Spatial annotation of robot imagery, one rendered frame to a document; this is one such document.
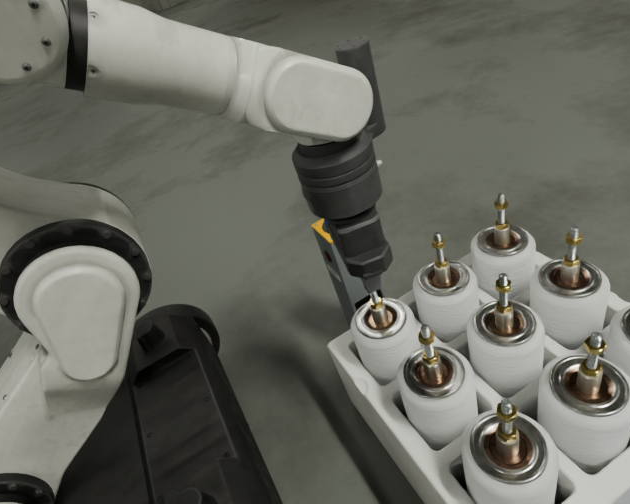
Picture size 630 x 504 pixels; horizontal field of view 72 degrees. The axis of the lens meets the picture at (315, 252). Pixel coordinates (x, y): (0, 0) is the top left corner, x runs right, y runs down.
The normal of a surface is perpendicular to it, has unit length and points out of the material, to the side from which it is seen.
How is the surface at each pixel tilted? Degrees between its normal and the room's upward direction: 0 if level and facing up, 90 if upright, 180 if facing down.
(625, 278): 0
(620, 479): 0
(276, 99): 90
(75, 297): 90
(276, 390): 0
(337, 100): 90
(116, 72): 105
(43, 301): 90
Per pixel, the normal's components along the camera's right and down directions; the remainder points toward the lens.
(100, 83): 0.25, 0.89
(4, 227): 0.45, 0.46
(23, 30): 0.36, 0.75
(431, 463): -0.29, -0.74
